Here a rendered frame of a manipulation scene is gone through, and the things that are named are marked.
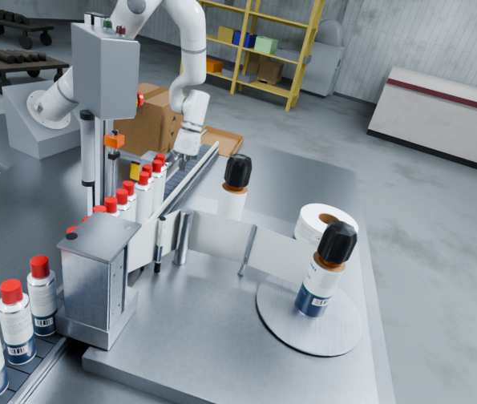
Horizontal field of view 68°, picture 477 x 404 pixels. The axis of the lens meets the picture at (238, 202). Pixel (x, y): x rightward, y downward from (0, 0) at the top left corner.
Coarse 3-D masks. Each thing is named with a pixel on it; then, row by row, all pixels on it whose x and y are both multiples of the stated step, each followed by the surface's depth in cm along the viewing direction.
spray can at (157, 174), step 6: (156, 162) 118; (156, 168) 118; (156, 174) 119; (162, 174) 121; (156, 180) 120; (162, 180) 122; (156, 186) 121; (162, 186) 124; (156, 192) 122; (156, 198) 124; (156, 204) 125
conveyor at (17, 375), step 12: (204, 144) 194; (192, 168) 166; (168, 180) 151; (180, 180) 153; (168, 192) 143; (168, 204) 135; (60, 300) 88; (36, 336) 79; (60, 336) 80; (36, 348) 77; (48, 348) 77; (36, 360) 74; (12, 372) 71; (24, 372) 72; (12, 384) 69; (12, 396) 68
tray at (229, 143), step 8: (208, 128) 224; (216, 128) 223; (208, 136) 218; (216, 136) 221; (224, 136) 224; (232, 136) 223; (240, 136) 222; (208, 144) 207; (224, 144) 212; (232, 144) 215; (240, 144) 213; (224, 152) 201; (232, 152) 196
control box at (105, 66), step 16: (80, 32) 84; (96, 32) 81; (112, 32) 86; (80, 48) 86; (96, 48) 79; (112, 48) 80; (128, 48) 82; (80, 64) 88; (96, 64) 81; (112, 64) 82; (128, 64) 84; (80, 80) 90; (96, 80) 83; (112, 80) 83; (128, 80) 86; (80, 96) 92; (96, 96) 85; (112, 96) 85; (128, 96) 88; (96, 112) 87; (112, 112) 87; (128, 112) 90
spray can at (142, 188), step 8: (144, 176) 109; (136, 184) 111; (144, 184) 110; (136, 192) 111; (144, 192) 111; (136, 200) 112; (144, 200) 113; (136, 208) 114; (144, 208) 114; (136, 216) 115; (144, 216) 116
